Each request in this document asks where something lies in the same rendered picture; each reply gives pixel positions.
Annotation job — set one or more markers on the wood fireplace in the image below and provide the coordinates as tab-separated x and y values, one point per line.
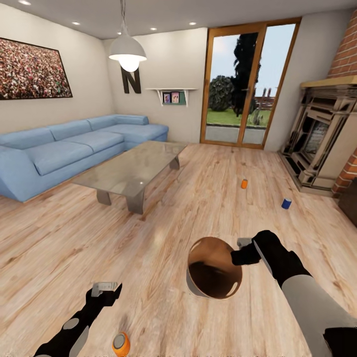
322	139

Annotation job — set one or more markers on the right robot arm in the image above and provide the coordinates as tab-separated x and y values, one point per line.
329	330

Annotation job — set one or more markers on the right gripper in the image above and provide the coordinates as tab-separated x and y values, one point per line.
242	257

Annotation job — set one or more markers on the sofa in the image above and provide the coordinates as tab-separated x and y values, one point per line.
37	160

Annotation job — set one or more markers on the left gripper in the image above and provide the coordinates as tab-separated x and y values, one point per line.
107	298

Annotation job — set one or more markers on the trash can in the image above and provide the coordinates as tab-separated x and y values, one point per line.
210	270

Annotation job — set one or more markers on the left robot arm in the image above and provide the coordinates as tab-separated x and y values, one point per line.
74	333

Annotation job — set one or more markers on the shelf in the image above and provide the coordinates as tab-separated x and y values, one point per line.
183	96

